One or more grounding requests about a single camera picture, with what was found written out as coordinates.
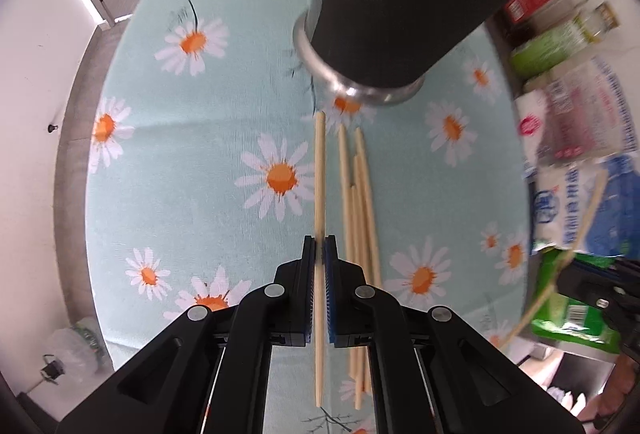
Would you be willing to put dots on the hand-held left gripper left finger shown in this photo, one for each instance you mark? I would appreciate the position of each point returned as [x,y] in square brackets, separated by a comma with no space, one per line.
[295,299]

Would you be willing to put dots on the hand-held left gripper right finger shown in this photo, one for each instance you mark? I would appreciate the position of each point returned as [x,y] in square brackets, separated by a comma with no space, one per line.
[330,289]

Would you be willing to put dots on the daisy print tablecloth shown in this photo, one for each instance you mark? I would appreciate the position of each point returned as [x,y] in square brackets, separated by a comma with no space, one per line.
[200,174]

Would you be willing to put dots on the clear red printed packet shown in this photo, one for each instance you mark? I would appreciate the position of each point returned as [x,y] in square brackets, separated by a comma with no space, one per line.
[570,114]

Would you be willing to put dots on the green sugar bag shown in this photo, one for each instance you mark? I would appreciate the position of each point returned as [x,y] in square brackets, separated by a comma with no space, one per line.
[570,319]

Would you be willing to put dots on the clear plastic bottle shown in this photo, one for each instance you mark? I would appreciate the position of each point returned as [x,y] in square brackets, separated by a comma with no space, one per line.
[75,349]

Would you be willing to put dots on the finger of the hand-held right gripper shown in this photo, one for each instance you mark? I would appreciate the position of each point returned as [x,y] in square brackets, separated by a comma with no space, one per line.
[597,265]
[590,286]

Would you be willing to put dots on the row of condiment bottles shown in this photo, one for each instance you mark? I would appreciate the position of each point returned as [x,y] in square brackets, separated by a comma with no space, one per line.
[550,44]

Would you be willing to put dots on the blue white salt bag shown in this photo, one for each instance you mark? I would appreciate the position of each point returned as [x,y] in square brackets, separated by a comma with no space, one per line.
[555,209]

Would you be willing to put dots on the single wooden chopstick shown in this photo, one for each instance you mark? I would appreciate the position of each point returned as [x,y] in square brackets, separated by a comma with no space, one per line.
[320,174]
[585,224]

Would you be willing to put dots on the bunch of wooden chopsticks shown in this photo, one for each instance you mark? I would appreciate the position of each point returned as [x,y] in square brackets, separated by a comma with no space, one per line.
[361,214]

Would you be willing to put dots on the black utensil holder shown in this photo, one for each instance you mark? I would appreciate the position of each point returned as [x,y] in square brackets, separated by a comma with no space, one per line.
[400,4]

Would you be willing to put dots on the person's right hand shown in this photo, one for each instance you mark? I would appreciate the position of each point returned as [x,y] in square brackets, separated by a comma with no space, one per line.
[625,389]

